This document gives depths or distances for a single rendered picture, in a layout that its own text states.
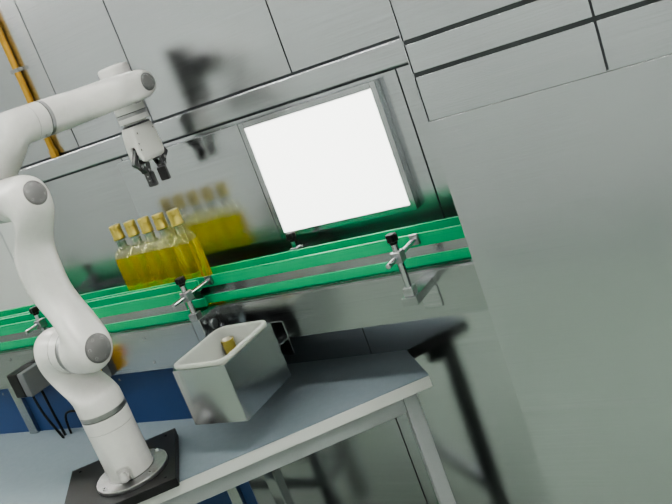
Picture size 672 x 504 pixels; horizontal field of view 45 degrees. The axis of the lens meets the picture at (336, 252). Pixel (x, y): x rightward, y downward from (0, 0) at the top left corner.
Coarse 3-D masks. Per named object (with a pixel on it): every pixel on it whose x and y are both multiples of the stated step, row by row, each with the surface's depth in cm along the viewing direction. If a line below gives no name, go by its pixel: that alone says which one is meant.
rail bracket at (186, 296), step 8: (176, 280) 215; (184, 280) 215; (208, 280) 224; (184, 288) 216; (200, 288) 221; (184, 296) 215; (192, 296) 217; (176, 304) 212; (192, 304) 217; (192, 312) 217; (200, 312) 218; (192, 320) 218
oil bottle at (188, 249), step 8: (184, 232) 228; (192, 232) 229; (176, 240) 228; (184, 240) 226; (192, 240) 228; (176, 248) 229; (184, 248) 227; (192, 248) 228; (200, 248) 231; (184, 256) 228; (192, 256) 228; (200, 256) 230; (184, 264) 230; (192, 264) 228; (200, 264) 230; (208, 264) 232; (184, 272) 231; (192, 272) 229; (200, 272) 229; (208, 272) 232
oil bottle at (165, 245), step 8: (160, 240) 231; (168, 240) 230; (160, 248) 231; (168, 248) 230; (168, 256) 231; (176, 256) 230; (168, 264) 232; (176, 264) 231; (168, 272) 234; (176, 272) 232
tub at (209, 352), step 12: (240, 324) 216; (252, 324) 214; (264, 324) 210; (216, 336) 218; (228, 336) 219; (240, 336) 217; (252, 336) 205; (204, 348) 213; (216, 348) 217; (240, 348) 200; (180, 360) 205; (192, 360) 208; (204, 360) 212; (216, 360) 195
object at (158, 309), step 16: (112, 304) 234; (128, 304) 230; (144, 304) 227; (160, 304) 224; (32, 320) 252; (48, 320) 248; (112, 320) 236; (128, 320) 233; (144, 320) 230; (160, 320) 227; (176, 320) 224; (0, 336) 262; (16, 336) 259; (32, 336) 255
